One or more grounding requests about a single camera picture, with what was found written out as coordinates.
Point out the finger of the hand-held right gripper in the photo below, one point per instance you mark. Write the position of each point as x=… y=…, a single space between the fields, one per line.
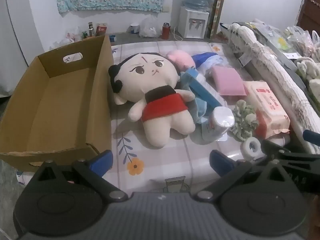
x=312 y=138
x=277 y=151

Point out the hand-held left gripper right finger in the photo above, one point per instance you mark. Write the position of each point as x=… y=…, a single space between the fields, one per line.
x=220 y=163

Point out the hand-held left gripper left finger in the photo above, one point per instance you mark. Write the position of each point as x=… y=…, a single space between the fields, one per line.
x=103 y=160

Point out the white tape roll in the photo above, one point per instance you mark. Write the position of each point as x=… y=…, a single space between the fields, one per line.
x=246 y=147

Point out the clear white cotton pack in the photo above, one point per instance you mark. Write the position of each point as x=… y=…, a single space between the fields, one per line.
x=220 y=120

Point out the green white scrunchie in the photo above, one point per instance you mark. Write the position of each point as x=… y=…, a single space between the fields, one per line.
x=246 y=118

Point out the red pink wet wipes pack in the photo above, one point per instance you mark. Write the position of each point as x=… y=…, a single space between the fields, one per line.
x=265 y=102

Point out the light blue towel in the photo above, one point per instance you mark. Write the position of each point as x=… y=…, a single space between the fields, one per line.
x=200 y=111

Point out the brown cardboard box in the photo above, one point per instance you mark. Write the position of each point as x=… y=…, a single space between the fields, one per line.
x=62 y=105

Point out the blue white carton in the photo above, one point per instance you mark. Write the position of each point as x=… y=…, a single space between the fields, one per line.
x=205 y=92

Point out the blue white tissue pack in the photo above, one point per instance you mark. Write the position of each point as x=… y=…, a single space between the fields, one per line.
x=207 y=60

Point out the pink round plush toy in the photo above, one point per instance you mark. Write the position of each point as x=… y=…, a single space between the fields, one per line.
x=180 y=57

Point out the cream knitted items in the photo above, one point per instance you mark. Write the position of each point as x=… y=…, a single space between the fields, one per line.
x=311 y=75

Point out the white knitted blanket roll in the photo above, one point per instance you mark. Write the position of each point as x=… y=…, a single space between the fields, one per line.
x=262 y=52

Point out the pile of bagged packets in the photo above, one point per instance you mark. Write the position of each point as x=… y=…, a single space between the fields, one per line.
x=287 y=40

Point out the beige plush doll red skirt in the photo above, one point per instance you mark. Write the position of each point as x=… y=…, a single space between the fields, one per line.
x=147 y=67

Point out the green drink can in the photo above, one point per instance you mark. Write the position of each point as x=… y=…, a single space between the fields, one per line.
x=84 y=35

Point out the pink white plastic bag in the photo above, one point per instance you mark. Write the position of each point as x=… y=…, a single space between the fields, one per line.
x=70 y=37

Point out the brown wooden cabinet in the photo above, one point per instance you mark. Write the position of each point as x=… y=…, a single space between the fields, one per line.
x=310 y=7

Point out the red snack box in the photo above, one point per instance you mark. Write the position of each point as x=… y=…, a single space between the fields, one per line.
x=101 y=29

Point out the dark drink can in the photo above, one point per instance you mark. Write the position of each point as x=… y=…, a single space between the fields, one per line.
x=90 y=28

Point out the white blue cup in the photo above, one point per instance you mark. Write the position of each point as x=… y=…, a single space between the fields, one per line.
x=135 y=28

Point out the white appliance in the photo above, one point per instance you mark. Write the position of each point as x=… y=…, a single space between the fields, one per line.
x=15 y=55

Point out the red thermos bottle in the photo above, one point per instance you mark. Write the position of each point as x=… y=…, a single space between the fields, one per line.
x=165 y=31

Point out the white water dispenser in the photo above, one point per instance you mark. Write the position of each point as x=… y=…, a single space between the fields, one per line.
x=192 y=21

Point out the brown patterned folded board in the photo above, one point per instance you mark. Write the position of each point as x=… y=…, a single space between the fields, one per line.
x=218 y=7

